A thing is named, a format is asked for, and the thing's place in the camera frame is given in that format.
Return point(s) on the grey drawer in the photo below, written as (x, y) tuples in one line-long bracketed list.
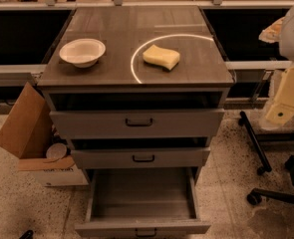
[(137, 124), (140, 157), (143, 203)]

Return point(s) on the grey bottom drawer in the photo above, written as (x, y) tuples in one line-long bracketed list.
[(143, 203)]

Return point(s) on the open cardboard box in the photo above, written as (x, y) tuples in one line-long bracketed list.
[(28, 132)]

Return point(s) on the yellow sponge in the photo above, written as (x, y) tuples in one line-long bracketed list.
[(158, 56)]

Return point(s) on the white bowl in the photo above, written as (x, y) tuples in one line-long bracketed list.
[(82, 53)]

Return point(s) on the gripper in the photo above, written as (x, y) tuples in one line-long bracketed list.
[(282, 111)]

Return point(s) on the grey top drawer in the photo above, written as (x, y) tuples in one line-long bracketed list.
[(137, 124)]

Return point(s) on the black chair base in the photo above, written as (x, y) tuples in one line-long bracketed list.
[(278, 190)]

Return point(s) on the grey middle drawer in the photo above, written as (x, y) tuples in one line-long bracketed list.
[(140, 157)]

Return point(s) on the black object bottom left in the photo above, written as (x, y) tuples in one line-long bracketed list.
[(27, 235)]

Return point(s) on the grey drawer cabinet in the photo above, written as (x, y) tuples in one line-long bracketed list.
[(122, 81)]

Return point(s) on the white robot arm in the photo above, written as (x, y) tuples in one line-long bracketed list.
[(281, 31)]

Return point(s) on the small bowl in box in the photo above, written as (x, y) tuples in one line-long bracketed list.
[(56, 151)]

